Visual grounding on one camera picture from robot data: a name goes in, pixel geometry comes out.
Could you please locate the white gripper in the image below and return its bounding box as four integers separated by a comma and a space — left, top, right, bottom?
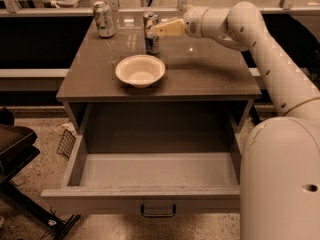
152, 5, 209, 38

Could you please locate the redbull can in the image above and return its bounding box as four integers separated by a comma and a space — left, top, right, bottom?
143, 11, 160, 55

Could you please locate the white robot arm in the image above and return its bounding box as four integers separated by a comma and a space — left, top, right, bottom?
151, 2, 320, 240

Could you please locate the grey drawer cabinet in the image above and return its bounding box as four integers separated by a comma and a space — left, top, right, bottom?
57, 12, 261, 129

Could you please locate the green white soda can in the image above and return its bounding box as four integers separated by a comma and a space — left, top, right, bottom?
93, 1, 115, 38

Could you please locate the open top drawer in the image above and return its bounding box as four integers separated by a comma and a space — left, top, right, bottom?
42, 102, 242, 215

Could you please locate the white bowl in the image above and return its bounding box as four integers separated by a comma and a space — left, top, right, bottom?
115, 55, 166, 88

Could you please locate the black chair at left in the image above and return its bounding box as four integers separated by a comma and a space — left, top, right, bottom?
0, 107, 82, 240

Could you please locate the wire mesh basket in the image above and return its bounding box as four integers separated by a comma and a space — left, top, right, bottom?
57, 130, 76, 159

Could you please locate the black drawer handle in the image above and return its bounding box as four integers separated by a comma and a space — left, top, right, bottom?
140, 204, 177, 219

